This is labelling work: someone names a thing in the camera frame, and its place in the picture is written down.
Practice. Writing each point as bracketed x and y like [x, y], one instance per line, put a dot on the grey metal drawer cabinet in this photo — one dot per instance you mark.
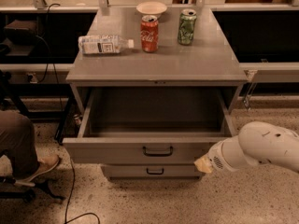
[207, 62]

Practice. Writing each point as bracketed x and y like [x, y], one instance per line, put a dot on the clear plastic water bottle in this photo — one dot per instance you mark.
[103, 44]

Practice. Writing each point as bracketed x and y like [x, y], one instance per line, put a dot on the grey top drawer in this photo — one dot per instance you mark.
[119, 121]

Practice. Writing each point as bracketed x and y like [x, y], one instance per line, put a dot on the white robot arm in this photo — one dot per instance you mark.
[258, 143]

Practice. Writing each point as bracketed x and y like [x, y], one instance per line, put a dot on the grey bottom drawer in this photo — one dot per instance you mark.
[139, 171]

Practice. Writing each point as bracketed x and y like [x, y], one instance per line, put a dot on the person's leg in trousers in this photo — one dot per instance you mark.
[17, 142]

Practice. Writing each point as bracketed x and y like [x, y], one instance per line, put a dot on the dark box on shelf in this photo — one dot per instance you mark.
[21, 32]

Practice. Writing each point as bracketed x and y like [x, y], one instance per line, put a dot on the black office chair base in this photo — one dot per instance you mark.
[28, 195]

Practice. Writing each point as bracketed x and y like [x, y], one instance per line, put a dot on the green soda can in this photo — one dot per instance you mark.
[187, 20]

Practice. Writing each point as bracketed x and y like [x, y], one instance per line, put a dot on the red coca-cola can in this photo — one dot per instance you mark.
[149, 33]

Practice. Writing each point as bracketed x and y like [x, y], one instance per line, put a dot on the grey drawer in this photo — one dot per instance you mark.
[139, 171]
[119, 121]

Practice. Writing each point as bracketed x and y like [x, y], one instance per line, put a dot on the white ceramic bowl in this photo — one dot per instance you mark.
[151, 8]

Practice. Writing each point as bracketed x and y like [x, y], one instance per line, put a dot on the black bottom drawer handle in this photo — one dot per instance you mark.
[155, 172]

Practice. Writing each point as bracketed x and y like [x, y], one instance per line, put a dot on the tan shoe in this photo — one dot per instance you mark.
[46, 164]

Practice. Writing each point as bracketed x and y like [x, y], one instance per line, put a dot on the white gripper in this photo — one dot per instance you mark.
[215, 158]

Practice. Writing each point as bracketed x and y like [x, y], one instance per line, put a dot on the black drawer handle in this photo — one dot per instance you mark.
[155, 172]
[158, 152]

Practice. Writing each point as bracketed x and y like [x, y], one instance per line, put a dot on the black top drawer handle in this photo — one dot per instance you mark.
[158, 152]

